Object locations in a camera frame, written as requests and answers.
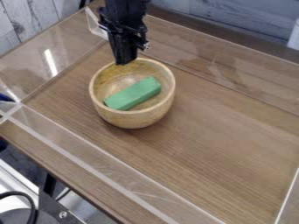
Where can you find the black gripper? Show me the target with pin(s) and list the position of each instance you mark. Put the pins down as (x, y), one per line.
(121, 18)

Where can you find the green rectangular block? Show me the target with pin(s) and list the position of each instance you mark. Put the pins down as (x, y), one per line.
(136, 94)

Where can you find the light brown wooden bowl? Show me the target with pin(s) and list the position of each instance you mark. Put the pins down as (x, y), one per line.
(113, 78)

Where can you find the black metal table leg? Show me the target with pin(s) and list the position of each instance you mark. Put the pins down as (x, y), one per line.
(50, 185)

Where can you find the clear acrylic corner bracket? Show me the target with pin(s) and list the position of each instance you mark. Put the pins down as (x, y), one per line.
(94, 24)

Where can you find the clear acrylic back wall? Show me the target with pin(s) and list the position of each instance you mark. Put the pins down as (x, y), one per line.
(254, 73)

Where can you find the clear acrylic wall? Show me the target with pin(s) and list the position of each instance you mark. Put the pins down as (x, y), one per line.
(121, 168)
(254, 73)

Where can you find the clear acrylic front wall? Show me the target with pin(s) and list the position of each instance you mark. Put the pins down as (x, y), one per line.
(121, 168)

